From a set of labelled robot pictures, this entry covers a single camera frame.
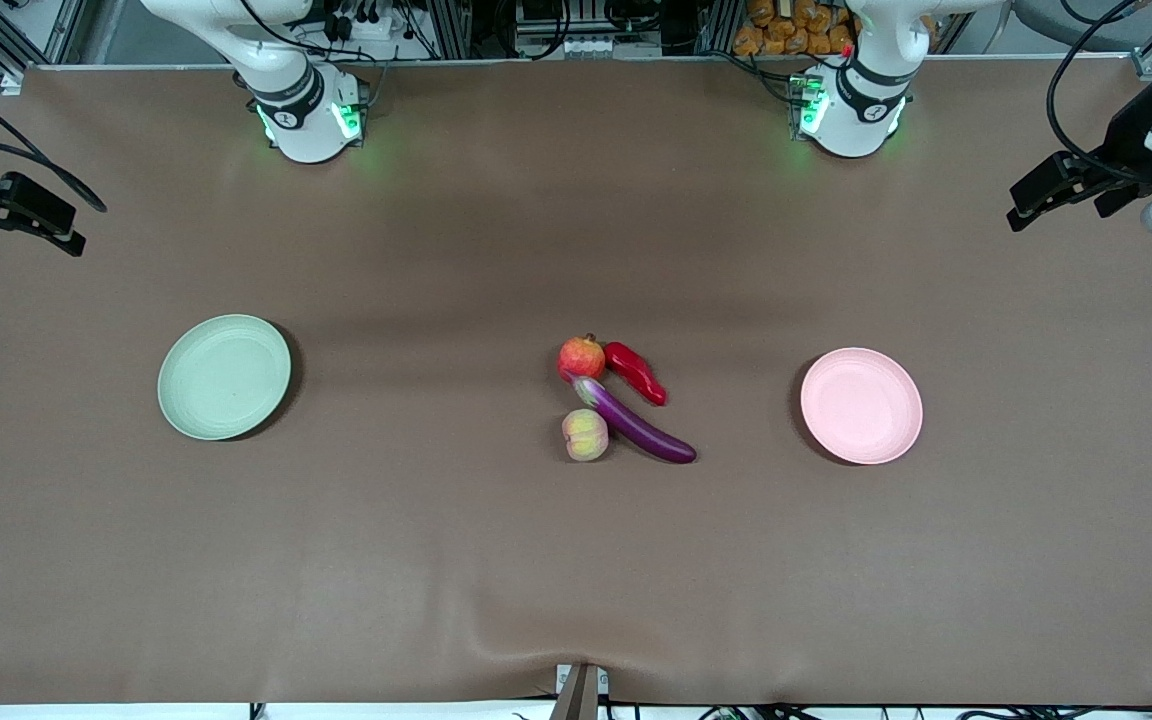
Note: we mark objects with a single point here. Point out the light green round plate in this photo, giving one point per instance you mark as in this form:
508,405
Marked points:
224,377

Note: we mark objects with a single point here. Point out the yellow pink peach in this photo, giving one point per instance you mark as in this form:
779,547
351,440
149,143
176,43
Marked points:
585,435

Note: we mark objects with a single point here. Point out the white power strip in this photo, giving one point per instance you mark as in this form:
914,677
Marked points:
366,25

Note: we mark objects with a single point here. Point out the metal table edge clamp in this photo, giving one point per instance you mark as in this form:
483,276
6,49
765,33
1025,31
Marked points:
581,692

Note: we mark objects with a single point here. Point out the bag of orange items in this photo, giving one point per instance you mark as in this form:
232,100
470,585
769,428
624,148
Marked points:
796,30

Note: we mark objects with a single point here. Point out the pink round plate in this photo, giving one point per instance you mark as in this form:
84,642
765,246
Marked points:
861,405

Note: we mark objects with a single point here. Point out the table cover cloth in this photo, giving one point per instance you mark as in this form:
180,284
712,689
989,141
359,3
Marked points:
536,560

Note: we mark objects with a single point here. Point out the red pomegranate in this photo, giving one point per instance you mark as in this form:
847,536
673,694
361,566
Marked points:
581,360

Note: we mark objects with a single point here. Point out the grey round seat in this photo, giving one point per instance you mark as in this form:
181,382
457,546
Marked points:
1076,25

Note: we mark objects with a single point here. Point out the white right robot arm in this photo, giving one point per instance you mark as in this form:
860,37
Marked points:
301,125

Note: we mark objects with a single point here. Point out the purple eggplant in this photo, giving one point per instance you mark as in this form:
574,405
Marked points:
636,425

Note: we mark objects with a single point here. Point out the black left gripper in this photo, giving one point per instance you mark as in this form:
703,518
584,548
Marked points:
1124,137

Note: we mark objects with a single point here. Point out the red chili pepper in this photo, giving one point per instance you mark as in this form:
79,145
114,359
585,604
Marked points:
636,374

